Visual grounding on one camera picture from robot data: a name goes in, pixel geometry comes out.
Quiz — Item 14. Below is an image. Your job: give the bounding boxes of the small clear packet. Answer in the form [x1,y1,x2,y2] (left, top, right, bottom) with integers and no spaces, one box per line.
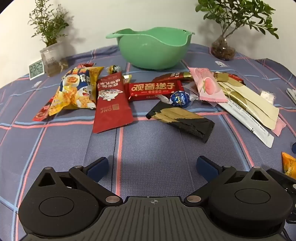
[260,90,277,103]

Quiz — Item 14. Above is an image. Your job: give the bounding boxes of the red and gold bar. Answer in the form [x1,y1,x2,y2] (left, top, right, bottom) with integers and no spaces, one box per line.
[154,71,193,83]

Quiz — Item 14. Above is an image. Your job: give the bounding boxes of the fine-leaf plant in clear vase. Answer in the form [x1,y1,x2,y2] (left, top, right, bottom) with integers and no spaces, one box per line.
[28,0,70,77]

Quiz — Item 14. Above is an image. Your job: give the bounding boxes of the white plastic item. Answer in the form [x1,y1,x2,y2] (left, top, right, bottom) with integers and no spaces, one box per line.
[285,88,296,103]

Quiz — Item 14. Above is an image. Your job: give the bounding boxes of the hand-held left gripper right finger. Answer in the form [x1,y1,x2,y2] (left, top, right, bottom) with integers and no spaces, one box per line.
[184,156,273,206]

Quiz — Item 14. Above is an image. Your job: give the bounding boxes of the yellow chips bag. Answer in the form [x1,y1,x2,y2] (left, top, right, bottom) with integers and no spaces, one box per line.
[48,67,105,116]

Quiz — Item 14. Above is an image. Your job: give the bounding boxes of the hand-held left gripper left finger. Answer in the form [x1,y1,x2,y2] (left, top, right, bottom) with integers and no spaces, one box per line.
[32,157,123,207]

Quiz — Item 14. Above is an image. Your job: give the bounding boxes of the pink peach packet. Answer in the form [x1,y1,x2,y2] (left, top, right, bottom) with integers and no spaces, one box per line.
[188,67,229,103]

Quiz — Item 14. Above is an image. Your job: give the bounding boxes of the white digital clock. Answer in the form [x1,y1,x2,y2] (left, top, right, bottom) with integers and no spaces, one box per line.
[29,60,45,80]

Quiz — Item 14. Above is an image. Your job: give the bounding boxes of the cream and gold packet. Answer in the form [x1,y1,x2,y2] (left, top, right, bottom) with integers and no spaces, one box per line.
[216,80,280,130]

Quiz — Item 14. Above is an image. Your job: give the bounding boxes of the black and gold packet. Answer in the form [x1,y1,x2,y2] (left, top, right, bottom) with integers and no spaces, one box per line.
[146,101,215,143]

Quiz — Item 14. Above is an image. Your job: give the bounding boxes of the red and gold packet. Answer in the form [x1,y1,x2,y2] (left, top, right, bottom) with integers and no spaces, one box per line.
[213,72,244,85]

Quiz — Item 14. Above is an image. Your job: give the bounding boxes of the red cartoon snack packet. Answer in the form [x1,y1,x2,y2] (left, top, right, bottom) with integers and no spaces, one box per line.
[32,104,55,121]

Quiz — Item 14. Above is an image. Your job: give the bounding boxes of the plain pink packet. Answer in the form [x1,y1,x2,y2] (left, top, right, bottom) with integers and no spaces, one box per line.
[272,117,287,136]

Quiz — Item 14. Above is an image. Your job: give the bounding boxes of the red bar packet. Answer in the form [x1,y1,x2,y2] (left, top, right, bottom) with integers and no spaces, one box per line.
[125,80,185,102]

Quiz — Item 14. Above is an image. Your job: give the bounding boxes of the broad-leaf plant in glass vase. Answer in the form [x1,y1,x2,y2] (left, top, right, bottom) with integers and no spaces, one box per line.
[195,0,279,61]

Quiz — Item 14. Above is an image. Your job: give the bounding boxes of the tall red snack packet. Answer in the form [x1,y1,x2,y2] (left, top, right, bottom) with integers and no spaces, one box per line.
[92,72,134,133]

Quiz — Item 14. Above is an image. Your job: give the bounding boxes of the blue foil chocolate ball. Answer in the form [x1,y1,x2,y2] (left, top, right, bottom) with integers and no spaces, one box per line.
[155,90,200,107]

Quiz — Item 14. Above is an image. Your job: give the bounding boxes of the orange snack packet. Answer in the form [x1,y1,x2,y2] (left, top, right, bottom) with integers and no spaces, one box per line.
[282,152,296,174]

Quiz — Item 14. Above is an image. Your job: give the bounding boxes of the green plastic bowl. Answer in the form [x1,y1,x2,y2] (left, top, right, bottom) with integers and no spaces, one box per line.
[106,27,195,71]

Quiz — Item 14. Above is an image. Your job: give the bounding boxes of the long white sachet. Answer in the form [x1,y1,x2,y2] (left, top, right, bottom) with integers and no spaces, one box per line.
[216,100,274,148]

